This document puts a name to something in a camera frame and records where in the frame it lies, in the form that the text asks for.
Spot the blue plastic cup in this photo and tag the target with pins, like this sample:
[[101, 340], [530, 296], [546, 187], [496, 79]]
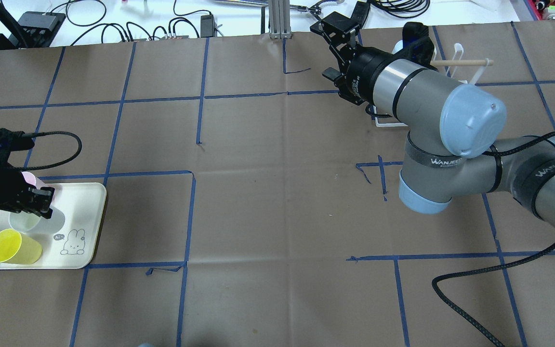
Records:
[[399, 46]]

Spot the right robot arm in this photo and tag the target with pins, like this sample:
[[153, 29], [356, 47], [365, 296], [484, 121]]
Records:
[[452, 147]]

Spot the pink plastic cup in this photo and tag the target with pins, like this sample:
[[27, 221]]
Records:
[[32, 180]]

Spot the yellow plastic cup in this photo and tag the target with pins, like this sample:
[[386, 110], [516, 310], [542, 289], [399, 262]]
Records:
[[18, 248]]

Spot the black power brick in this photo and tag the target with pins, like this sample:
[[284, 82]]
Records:
[[360, 12]]

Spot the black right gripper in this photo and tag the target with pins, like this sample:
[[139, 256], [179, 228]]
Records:
[[365, 73]]

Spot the black power adapter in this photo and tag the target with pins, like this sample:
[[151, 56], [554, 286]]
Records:
[[208, 27]]

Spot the aluminium frame post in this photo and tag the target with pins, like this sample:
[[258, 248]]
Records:
[[279, 19]]

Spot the cream plastic tray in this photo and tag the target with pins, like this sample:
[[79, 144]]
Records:
[[76, 221]]

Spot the pale green plastic cup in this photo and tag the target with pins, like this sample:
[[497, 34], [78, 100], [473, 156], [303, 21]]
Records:
[[31, 223]]

